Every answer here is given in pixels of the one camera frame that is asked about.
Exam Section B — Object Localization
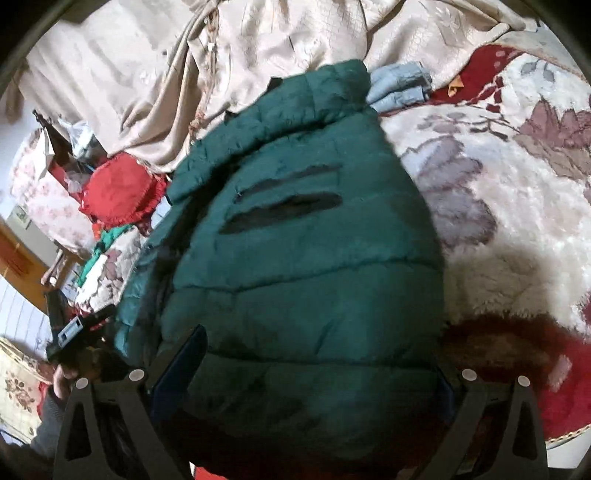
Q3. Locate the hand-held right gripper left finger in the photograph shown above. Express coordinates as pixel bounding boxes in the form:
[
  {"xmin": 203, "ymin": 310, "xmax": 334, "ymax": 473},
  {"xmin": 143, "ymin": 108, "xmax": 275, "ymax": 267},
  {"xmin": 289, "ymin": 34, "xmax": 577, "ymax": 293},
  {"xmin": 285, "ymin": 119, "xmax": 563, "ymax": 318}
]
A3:
[{"xmin": 52, "ymin": 324, "xmax": 208, "ymax": 480}]

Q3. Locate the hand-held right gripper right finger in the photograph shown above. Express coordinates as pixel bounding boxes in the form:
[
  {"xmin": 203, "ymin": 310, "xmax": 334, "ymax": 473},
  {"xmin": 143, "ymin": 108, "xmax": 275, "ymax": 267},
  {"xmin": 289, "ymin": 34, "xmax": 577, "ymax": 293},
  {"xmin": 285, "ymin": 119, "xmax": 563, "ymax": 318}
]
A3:
[{"xmin": 416, "ymin": 367, "xmax": 551, "ymax": 480}]

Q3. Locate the green puffer jacket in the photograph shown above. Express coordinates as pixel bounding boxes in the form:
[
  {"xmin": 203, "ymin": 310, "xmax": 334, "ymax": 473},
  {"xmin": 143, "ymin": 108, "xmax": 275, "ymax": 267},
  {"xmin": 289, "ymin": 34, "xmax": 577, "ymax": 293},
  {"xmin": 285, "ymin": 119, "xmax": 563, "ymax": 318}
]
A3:
[{"xmin": 113, "ymin": 59, "xmax": 457, "ymax": 480}]

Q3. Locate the person's left forearm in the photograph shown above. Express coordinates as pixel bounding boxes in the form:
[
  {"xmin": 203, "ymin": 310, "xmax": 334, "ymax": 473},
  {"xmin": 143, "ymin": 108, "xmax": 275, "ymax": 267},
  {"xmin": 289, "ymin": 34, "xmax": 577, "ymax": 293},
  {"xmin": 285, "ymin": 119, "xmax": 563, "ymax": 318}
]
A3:
[{"xmin": 27, "ymin": 392, "xmax": 71, "ymax": 464}]

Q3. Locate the person's left hand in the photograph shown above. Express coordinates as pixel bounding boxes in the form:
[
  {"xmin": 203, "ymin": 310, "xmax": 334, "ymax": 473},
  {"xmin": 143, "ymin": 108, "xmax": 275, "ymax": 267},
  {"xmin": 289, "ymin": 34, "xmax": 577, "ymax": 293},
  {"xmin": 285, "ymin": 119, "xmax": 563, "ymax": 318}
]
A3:
[{"xmin": 52, "ymin": 360, "xmax": 83, "ymax": 403}]

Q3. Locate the wooden furniture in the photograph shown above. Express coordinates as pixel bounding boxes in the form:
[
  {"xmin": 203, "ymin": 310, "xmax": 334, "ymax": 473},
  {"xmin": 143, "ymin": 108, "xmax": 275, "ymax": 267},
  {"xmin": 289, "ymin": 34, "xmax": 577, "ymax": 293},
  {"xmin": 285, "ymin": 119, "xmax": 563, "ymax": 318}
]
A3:
[{"xmin": 0, "ymin": 216, "xmax": 52, "ymax": 303}]

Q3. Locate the green cloth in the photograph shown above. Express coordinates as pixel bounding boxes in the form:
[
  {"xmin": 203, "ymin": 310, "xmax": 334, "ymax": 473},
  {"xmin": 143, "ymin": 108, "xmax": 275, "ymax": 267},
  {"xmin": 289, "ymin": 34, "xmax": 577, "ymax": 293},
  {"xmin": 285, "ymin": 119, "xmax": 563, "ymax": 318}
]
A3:
[{"xmin": 76, "ymin": 225, "xmax": 131, "ymax": 288}]

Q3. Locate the pink floral pillow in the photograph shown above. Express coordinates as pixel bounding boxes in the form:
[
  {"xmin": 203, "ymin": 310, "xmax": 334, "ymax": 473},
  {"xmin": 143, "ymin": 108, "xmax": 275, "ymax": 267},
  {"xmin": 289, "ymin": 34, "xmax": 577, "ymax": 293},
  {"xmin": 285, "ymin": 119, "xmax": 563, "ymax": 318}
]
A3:
[{"xmin": 9, "ymin": 129, "xmax": 95, "ymax": 252}]

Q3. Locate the red frilled cushion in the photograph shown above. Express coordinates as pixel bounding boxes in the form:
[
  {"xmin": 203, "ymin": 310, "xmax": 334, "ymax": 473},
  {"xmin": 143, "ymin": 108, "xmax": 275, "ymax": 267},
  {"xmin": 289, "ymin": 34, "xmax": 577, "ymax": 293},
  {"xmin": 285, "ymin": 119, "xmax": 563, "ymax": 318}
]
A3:
[{"xmin": 79, "ymin": 152, "xmax": 169, "ymax": 230}]

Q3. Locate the floral plush blanket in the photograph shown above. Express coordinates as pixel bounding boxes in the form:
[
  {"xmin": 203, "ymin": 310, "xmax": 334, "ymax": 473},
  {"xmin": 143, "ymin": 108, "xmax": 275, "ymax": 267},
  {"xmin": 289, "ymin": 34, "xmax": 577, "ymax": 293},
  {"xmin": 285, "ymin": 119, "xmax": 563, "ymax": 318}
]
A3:
[{"xmin": 74, "ymin": 44, "xmax": 591, "ymax": 462}]

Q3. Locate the beige patterned blanket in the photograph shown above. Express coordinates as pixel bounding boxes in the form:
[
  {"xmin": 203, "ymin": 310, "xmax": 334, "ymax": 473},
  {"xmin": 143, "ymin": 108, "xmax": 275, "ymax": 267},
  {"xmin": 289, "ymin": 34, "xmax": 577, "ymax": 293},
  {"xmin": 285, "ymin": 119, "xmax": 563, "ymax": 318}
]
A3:
[{"xmin": 4, "ymin": 0, "xmax": 559, "ymax": 172}]

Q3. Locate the light blue folded cloth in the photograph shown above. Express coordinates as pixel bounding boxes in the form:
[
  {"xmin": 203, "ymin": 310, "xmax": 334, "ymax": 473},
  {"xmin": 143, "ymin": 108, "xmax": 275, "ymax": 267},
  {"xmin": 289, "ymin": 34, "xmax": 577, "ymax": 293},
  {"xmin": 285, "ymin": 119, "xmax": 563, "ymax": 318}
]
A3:
[{"xmin": 367, "ymin": 62, "xmax": 434, "ymax": 114}]

